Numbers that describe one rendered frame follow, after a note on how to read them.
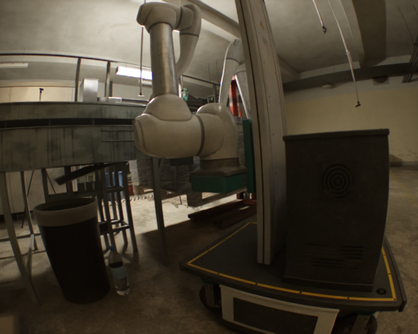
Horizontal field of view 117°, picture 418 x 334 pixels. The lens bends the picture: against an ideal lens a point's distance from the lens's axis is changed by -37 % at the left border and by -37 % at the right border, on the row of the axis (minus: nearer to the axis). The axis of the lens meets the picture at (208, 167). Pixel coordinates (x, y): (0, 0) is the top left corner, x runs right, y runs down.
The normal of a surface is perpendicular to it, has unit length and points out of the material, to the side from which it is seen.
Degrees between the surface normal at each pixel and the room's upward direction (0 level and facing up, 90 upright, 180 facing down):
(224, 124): 88
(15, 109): 90
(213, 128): 82
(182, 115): 75
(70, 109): 90
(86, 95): 90
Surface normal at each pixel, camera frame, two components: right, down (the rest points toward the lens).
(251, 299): -0.59, 0.08
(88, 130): 0.71, -0.02
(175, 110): 0.47, -0.22
